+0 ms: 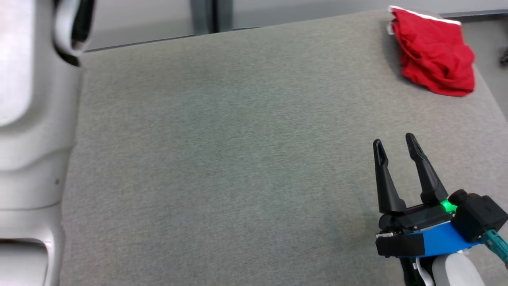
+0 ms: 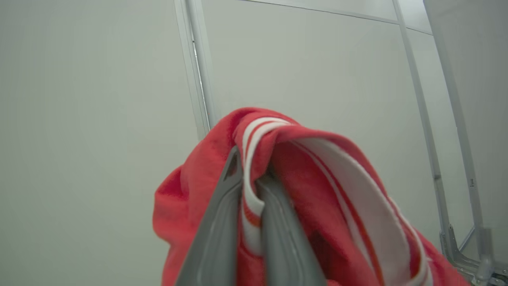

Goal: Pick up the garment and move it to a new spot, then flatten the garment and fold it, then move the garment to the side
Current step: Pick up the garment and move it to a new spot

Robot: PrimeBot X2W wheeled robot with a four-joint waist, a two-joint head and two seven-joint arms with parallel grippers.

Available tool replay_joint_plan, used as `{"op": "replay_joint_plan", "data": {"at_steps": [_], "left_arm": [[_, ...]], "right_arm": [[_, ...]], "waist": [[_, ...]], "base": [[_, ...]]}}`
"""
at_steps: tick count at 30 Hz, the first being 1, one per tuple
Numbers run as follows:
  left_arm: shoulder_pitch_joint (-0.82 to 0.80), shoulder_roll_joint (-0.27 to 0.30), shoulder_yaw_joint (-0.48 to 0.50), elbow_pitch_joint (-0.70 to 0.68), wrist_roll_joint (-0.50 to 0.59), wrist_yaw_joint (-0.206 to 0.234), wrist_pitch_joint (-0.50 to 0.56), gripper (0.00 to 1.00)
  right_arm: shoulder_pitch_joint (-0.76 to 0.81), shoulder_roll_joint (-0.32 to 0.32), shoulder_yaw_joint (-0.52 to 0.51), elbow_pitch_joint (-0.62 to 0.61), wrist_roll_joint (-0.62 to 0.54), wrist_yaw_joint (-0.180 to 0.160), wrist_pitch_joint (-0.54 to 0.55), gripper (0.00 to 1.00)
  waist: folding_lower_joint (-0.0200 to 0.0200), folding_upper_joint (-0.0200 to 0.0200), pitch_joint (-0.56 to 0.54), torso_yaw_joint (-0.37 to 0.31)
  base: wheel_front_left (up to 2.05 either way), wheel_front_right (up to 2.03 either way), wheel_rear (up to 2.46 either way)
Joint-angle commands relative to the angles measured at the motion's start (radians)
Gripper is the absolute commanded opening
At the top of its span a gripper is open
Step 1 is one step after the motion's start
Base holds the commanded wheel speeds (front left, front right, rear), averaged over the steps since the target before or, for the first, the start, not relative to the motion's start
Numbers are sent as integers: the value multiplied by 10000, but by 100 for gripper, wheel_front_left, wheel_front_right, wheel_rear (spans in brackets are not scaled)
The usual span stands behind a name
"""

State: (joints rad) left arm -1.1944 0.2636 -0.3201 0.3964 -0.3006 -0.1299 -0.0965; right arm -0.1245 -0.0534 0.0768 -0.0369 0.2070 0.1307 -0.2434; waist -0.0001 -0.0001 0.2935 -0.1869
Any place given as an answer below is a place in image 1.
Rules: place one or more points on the dark grey window frame post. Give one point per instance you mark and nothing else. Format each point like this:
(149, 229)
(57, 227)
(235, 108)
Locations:
(215, 12)

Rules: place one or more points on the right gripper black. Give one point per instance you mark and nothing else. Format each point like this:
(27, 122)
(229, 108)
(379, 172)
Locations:
(416, 218)

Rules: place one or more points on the right gripper blue camera mount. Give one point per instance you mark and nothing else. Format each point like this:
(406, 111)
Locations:
(444, 240)

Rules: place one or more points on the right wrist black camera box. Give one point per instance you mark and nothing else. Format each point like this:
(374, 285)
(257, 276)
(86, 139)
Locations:
(476, 216)

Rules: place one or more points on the grey cylindrical post bumper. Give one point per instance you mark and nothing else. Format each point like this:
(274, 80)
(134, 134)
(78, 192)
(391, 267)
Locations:
(201, 16)
(225, 14)

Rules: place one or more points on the red shorts white trim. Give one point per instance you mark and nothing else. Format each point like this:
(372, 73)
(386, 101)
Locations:
(432, 55)

